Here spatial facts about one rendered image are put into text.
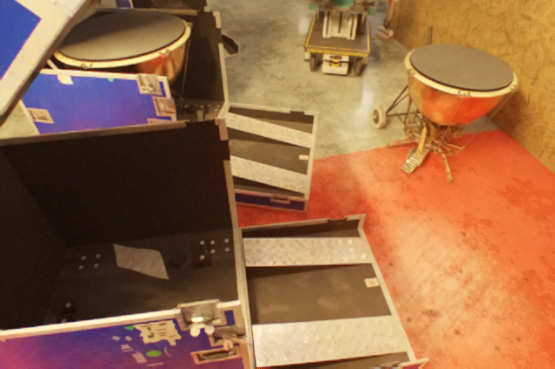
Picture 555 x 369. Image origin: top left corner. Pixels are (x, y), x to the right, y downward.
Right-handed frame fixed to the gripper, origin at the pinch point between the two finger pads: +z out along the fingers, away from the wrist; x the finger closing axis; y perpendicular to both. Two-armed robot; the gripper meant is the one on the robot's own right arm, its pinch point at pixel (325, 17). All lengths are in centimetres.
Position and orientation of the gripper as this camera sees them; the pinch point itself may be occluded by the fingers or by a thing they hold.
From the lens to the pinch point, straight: 357.7
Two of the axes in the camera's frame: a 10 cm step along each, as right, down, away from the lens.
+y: 1.8, -6.5, 7.4
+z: 0.0, 7.5, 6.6
